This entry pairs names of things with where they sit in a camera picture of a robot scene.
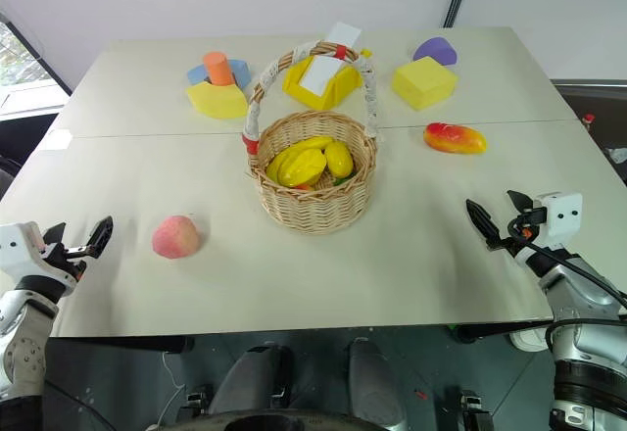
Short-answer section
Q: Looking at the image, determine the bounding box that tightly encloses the pink peach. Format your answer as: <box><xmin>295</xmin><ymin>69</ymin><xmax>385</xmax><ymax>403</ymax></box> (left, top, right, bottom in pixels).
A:
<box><xmin>151</xmin><ymin>214</ymin><xmax>201</xmax><ymax>260</ymax></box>

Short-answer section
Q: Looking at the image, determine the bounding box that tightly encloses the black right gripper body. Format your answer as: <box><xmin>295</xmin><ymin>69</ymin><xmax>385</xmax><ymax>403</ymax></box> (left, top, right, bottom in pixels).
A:
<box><xmin>507</xmin><ymin>207</ymin><xmax>549</xmax><ymax>257</ymax></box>

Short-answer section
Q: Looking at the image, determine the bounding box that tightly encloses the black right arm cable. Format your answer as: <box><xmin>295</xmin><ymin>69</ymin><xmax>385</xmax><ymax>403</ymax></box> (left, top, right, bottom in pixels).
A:
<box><xmin>506</xmin><ymin>217</ymin><xmax>627</xmax><ymax>311</ymax></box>

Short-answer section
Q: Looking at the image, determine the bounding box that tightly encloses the white box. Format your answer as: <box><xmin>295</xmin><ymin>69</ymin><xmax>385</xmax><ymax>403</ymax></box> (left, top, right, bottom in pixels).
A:
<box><xmin>324</xmin><ymin>22</ymin><xmax>364</xmax><ymax>53</ymax></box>

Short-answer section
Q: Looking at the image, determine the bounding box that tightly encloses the white floor cable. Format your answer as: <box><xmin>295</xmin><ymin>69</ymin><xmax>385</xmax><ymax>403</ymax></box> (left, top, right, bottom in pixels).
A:
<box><xmin>155</xmin><ymin>351</ymin><xmax>189</xmax><ymax>425</ymax></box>

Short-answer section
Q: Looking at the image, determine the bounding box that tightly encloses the purple foam block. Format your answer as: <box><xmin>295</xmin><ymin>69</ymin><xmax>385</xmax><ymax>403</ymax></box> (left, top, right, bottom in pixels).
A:
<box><xmin>411</xmin><ymin>36</ymin><xmax>461</xmax><ymax>68</ymax></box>

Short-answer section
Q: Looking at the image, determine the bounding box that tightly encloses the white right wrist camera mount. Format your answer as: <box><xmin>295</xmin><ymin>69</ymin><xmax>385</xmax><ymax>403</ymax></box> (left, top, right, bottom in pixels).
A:
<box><xmin>532</xmin><ymin>192</ymin><xmax>585</xmax><ymax>254</ymax></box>

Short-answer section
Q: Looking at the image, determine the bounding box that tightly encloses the yellow banana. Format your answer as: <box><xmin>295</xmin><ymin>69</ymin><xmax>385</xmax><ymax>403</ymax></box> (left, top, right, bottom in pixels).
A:
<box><xmin>287</xmin><ymin>136</ymin><xmax>335</xmax><ymax>157</ymax></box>

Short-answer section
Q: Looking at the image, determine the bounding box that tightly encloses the yellow star fruit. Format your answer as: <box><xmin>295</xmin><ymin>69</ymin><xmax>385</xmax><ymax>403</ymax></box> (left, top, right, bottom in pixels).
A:
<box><xmin>265</xmin><ymin>148</ymin><xmax>328</xmax><ymax>190</ymax></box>

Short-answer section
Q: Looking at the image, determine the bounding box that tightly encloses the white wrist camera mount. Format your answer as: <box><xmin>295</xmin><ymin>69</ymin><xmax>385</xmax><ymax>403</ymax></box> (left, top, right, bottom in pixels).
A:
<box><xmin>0</xmin><ymin>221</ymin><xmax>53</xmax><ymax>286</ymax></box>
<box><xmin>532</xmin><ymin>192</ymin><xmax>585</xmax><ymax>254</ymax></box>

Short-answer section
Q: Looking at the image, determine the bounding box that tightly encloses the window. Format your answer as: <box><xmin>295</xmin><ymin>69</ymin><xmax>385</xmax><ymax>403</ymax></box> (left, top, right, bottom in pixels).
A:
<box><xmin>0</xmin><ymin>7</ymin><xmax>74</xmax><ymax>120</ymax></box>

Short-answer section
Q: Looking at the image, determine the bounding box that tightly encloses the red and yellow mango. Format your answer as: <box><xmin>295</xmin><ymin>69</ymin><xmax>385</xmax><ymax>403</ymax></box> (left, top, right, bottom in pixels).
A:
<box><xmin>422</xmin><ymin>121</ymin><xmax>489</xmax><ymax>156</ymax></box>

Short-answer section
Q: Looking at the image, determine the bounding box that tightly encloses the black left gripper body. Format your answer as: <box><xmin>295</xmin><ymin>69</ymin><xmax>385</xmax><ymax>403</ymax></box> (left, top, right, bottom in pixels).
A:
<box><xmin>40</xmin><ymin>246</ymin><xmax>88</xmax><ymax>298</ymax></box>

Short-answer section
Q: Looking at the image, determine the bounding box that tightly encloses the blue foam arch block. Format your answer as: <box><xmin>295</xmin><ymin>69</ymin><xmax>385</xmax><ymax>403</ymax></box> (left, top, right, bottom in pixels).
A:
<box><xmin>186</xmin><ymin>59</ymin><xmax>254</xmax><ymax>87</ymax></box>

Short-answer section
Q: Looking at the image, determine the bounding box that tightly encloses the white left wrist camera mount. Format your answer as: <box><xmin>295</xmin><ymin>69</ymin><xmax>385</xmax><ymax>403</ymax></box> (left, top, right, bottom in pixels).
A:
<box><xmin>0</xmin><ymin>221</ymin><xmax>53</xmax><ymax>286</ymax></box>

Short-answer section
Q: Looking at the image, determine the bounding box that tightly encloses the white card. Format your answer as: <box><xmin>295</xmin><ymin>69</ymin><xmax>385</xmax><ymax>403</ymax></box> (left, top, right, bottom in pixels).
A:
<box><xmin>299</xmin><ymin>55</ymin><xmax>347</xmax><ymax>96</ymax></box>

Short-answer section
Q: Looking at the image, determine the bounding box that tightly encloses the dark rounded shape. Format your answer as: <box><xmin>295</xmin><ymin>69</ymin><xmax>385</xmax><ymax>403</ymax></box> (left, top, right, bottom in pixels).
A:
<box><xmin>209</xmin><ymin>344</ymin><xmax>296</xmax><ymax>415</ymax></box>

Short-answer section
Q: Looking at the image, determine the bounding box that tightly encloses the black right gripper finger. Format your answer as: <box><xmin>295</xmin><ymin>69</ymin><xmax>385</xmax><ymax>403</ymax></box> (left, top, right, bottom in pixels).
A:
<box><xmin>465</xmin><ymin>198</ymin><xmax>518</xmax><ymax>255</ymax></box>
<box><xmin>506</xmin><ymin>189</ymin><xmax>536</xmax><ymax>216</ymax></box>

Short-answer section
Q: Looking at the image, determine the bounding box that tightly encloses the yellow foam cube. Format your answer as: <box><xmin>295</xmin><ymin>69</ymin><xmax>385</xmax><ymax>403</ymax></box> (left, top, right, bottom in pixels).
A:
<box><xmin>391</xmin><ymin>56</ymin><xmax>460</xmax><ymax>112</ymax></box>

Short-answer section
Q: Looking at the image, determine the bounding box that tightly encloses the orange foam cylinder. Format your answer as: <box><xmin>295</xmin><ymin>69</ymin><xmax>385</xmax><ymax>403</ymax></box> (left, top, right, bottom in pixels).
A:
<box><xmin>203</xmin><ymin>51</ymin><xmax>237</xmax><ymax>88</ymax></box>

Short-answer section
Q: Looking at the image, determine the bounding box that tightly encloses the yellow foam wedge block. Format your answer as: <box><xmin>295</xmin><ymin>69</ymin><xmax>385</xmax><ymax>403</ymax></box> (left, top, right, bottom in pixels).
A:
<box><xmin>185</xmin><ymin>81</ymin><xmax>248</xmax><ymax>120</ymax></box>

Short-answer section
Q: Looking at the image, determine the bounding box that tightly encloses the yellow lemon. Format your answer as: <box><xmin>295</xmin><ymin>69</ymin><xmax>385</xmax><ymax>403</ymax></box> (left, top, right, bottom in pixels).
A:
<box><xmin>323</xmin><ymin>141</ymin><xmax>355</xmax><ymax>178</ymax></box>

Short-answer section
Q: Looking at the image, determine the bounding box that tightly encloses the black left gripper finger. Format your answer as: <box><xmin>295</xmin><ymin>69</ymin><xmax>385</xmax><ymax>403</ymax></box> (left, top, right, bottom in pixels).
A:
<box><xmin>65</xmin><ymin>215</ymin><xmax>115</xmax><ymax>260</ymax></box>
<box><xmin>41</xmin><ymin>222</ymin><xmax>68</xmax><ymax>251</ymax></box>

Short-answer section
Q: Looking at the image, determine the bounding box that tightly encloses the wicker basket with handle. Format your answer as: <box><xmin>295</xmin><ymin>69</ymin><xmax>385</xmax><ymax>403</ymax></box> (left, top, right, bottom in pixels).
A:
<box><xmin>241</xmin><ymin>38</ymin><xmax>381</xmax><ymax>236</ymax></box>

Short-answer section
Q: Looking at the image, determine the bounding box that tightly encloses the yellow folded foam holder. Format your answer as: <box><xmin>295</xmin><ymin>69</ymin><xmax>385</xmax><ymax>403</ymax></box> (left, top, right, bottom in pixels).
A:
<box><xmin>282</xmin><ymin>56</ymin><xmax>365</xmax><ymax>111</ymax></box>

